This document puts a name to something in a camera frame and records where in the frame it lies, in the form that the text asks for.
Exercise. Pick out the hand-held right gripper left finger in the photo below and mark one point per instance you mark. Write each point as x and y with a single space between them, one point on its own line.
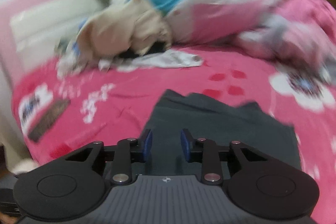
147 145

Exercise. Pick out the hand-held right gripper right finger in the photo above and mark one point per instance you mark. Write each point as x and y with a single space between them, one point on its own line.
185 145

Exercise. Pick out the dark grey pants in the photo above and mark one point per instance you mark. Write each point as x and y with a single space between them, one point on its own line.
223 121

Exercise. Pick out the white fluffy cloth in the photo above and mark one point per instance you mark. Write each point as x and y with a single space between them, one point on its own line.
25 165

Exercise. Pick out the pink floral blanket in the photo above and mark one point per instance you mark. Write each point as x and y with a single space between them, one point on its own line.
147 77

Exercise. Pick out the blue white patterned cloth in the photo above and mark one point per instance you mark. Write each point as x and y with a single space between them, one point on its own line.
69 61

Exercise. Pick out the beige garment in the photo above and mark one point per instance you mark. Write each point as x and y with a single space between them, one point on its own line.
113 35

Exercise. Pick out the pink white quilt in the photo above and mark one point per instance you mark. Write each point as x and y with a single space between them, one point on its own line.
210 16

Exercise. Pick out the pink white headboard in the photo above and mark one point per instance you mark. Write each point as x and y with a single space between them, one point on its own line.
39 16

